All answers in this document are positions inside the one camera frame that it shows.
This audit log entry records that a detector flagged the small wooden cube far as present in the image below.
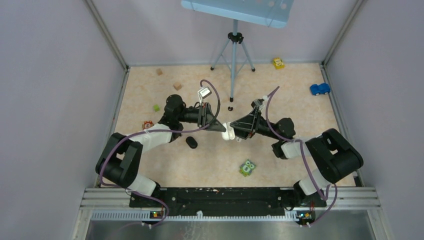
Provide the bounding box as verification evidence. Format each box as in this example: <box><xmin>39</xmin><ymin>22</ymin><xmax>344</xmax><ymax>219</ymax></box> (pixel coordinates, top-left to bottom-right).
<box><xmin>156</xmin><ymin>68</ymin><xmax>163</xmax><ymax>76</ymax></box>

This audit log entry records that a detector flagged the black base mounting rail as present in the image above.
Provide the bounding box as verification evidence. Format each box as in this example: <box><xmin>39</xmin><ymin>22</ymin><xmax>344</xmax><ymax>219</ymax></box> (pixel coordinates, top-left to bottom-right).
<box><xmin>129</xmin><ymin>187</ymin><xmax>327</xmax><ymax>217</ymax></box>

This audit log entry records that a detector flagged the black earbud charging case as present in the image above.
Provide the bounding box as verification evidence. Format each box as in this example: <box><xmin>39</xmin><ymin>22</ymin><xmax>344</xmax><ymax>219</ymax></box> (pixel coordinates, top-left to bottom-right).
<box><xmin>185</xmin><ymin>136</ymin><xmax>198</xmax><ymax>149</ymax></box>

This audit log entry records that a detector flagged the white earbud charging case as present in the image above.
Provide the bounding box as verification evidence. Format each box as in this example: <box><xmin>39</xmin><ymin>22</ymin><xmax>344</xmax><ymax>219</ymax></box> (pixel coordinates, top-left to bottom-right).
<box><xmin>221</xmin><ymin>122</ymin><xmax>236</xmax><ymax>141</ymax></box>

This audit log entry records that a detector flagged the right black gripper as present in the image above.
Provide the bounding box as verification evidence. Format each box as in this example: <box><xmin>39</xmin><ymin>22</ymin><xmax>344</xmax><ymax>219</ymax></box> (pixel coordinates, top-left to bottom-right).
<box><xmin>227</xmin><ymin>106</ymin><xmax>282</xmax><ymax>140</ymax></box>

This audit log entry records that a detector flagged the small green cube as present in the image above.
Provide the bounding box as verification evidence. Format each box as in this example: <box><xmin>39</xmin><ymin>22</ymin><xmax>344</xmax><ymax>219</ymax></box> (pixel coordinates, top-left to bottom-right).
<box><xmin>153</xmin><ymin>104</ymin><xmax>160</xmax><ymax>112</ymax></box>

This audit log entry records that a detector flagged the blue toy car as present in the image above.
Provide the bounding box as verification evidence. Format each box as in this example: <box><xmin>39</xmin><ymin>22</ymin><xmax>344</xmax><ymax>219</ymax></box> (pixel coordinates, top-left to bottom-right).
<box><xmin>309</xmin><ymin>83</ymin><xmax>331</xmax><ymax>96</ymax></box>

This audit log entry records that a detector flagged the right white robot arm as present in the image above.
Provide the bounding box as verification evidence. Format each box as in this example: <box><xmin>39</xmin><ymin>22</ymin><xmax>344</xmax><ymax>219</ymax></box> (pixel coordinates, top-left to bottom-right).
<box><xmin>229</xmin><ymin>108</ymin><xmax>364</xmax><ymax>206</ymax></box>

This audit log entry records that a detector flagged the light blue perforated board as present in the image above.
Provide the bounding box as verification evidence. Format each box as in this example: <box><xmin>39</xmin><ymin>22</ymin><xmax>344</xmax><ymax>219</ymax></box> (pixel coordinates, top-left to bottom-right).
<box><xmin>181</xmin><ymin>0</ymin><xmax>294</xmax><ymax>29</ymax></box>

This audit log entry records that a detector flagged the light blue tripod stand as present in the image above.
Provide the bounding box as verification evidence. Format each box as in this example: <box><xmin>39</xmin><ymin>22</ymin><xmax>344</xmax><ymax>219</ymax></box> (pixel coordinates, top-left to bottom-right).
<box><xmin>210</xmin><ymin>19</ymin><xmax>256</xmax><ymax>103</ymax></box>

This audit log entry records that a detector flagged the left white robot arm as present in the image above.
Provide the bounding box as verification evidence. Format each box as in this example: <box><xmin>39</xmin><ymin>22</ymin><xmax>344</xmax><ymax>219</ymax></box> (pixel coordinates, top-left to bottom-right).
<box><xmin>95</xmin><ymin>94</ymin><xmax>226</xmax><ymax>207</ymax></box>

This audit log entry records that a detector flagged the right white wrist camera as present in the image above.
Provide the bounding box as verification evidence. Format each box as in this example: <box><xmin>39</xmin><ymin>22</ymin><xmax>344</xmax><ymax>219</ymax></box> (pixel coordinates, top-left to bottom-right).
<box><xmin>251</xmin><ymin>95</ymin><xmax>269</xmax><ymax>112</ymax></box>

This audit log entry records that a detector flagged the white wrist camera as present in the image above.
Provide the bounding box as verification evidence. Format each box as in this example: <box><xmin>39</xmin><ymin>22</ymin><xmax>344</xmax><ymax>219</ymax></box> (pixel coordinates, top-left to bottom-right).
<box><xmin>197</xmin><ymin>86</ymin><xmax>212</xmax><ymax>101</ymax></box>
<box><xmin>251</xmin><ymin>95</ymin><xmax>269</xmax><ymax>112</ymax></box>

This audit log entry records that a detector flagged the orange red animal block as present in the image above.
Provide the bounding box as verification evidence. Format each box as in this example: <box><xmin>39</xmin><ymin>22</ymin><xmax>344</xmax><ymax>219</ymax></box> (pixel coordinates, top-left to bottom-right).
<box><xmin>142</xmin><ymin>120</ymin><xmax>154</xmax><ymax>130</ymax></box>

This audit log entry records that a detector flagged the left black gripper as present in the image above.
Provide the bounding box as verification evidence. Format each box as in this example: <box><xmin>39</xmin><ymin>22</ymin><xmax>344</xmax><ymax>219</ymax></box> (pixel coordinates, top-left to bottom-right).
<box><xmin>177</xmin><ymin>102</ymin><xmax>226</xmax><ymax>132</ymax></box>

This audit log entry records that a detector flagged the green owl number block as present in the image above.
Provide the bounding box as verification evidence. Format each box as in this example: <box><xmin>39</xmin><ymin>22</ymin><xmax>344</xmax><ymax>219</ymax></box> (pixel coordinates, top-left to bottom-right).
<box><xmin>239</xmin><ymin>159</ymin><xmax>257</xmax><ymax>177</ymax></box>

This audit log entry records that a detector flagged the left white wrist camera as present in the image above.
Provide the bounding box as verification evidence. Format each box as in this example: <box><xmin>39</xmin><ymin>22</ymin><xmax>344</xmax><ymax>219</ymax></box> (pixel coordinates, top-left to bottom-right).
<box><xmin>197</xmin><ymin>86</ymin><xmax>212</xmax><ymax>101</ymax></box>

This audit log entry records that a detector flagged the wooden cube block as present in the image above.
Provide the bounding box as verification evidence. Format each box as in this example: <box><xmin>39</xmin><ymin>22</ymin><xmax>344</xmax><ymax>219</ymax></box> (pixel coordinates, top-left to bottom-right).
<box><xmin>173</xmin><ymin>82</ymin><xmax>183</xmax><ymax>91</ymax></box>

